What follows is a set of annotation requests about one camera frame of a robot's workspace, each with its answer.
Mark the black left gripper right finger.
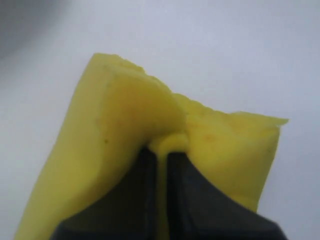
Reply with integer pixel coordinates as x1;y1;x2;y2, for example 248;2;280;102
167;153;286;240

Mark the yellow sponge block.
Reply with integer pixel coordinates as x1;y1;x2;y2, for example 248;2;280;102
14;53;288;240

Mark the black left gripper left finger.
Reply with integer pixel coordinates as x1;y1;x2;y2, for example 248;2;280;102
50;148;157;240

